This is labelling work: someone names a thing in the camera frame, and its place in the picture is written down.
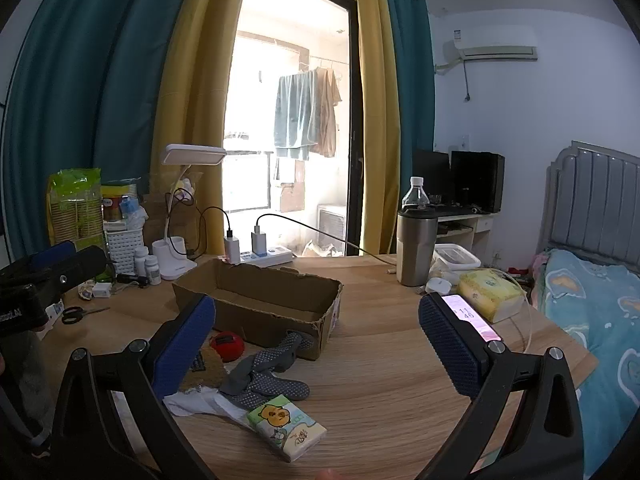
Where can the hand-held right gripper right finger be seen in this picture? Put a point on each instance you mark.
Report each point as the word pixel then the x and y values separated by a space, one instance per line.
pixel 450 347

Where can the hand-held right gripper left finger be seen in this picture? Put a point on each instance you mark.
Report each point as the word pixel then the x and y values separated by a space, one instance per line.
pixel 184 347

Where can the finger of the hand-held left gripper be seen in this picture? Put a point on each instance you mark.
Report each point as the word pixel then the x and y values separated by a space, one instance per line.
pixel 52 254
pixel 82 265

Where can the brown fuzzy plush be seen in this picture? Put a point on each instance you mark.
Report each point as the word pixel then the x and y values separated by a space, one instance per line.
pixel 210 377

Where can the white waffle cloth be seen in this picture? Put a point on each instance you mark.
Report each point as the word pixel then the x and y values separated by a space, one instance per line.
pixel 200 403

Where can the grey dotted glove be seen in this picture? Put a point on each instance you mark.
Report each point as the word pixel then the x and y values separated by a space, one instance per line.
pixel 287 350
pixel 265 390

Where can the cardboard box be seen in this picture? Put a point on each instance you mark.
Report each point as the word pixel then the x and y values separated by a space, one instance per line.
pixel 265 305

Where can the silver blister pack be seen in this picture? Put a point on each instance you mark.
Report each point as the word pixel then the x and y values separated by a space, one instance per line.
pixel 198 362

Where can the smartphone with pink screen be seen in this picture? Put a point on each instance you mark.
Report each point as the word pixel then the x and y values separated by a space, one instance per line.
pixel 470 317

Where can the red ball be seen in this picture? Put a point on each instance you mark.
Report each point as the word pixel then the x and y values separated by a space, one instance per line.
pixel 227 346

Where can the white woven basket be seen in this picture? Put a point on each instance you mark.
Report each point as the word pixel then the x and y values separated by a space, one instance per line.
pixel 122 247

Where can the green snack package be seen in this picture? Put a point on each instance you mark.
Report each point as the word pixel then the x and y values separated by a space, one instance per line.
pixel 75 210

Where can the small black device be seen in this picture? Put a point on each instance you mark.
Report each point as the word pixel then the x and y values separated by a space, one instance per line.
pixel 131 280

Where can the white pill bottle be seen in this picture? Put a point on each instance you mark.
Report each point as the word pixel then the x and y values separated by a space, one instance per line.
pixel 153 270
pixel 141 262

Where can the small white round device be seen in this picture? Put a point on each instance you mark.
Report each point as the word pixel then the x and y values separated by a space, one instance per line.
pixel 440 286

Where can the yellow sponge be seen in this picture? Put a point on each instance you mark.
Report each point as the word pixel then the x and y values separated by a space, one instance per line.
pixel 487 292

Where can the clear plastic bag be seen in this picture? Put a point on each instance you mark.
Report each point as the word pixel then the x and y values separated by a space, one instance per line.
pixel 137 219

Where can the small blue packet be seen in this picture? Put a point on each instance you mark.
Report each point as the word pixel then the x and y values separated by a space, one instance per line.
pixel 130 205

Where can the clear plastic tube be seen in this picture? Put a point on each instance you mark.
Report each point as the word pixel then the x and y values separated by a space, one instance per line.
pixel 529 310

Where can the white plastic container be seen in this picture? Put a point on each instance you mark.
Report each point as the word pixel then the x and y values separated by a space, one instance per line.
pixel 456 257

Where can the stainless steel tumbler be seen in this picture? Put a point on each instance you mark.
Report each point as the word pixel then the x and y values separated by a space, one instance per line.
pixel 416 250

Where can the grey plug charger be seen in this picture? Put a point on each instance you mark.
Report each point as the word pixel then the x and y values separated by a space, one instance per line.
pixel 232 249

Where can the pink cloth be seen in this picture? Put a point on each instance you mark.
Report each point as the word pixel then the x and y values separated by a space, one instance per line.
pixel 540 275

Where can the small white desk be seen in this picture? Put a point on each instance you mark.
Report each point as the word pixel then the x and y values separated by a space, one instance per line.
pixel 465 225

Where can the white power strip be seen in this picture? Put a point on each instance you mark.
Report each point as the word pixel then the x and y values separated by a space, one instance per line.
pixel 270 257

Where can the white plug charger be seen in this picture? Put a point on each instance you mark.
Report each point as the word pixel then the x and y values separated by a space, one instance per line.
pixel 258 242

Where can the green cartoon tissue pack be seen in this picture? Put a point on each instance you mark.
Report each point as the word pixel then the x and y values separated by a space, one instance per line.
pixel 285 427

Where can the teal printed blanket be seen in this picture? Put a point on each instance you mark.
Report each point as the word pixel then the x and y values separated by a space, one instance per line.
pixel 600 320

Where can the white desk lamp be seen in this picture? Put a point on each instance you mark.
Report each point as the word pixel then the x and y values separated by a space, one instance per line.
pixel 192 155

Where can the clear water bottle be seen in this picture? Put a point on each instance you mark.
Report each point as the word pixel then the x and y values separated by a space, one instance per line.
pixel 416 192

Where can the white balcony appliance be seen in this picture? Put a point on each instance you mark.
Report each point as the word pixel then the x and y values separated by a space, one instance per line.
pixel 332 227

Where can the black computer tower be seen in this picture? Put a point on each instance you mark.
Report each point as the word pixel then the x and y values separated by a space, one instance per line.
pixel 477 180

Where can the teal curtain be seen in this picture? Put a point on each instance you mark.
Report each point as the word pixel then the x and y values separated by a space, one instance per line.
pixel 90 85
pixel 412 85

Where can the black monitor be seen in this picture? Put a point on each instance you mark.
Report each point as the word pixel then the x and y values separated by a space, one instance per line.
pixel 431 175

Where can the balcony cardboard sheet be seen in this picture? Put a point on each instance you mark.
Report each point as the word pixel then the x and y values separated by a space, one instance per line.
pixel 290 185

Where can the grey padded headboard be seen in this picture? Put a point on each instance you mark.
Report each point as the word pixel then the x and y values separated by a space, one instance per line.
pixel 590 200

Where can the yellow curtain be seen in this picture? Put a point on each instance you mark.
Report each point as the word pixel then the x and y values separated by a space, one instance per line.
pixel 375 110
pixel 200 85

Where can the hanging blue towel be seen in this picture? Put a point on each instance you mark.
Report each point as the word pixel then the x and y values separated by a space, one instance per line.
pixel 295 110

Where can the hanging brown towel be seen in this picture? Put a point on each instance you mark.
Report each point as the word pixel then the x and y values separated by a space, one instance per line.
pixel 327 110

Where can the white air conditioner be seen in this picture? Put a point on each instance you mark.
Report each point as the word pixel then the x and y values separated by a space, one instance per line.
pixel 495 42

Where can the black sliding door frame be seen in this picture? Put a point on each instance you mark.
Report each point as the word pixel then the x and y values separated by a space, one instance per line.
pixel 355 110

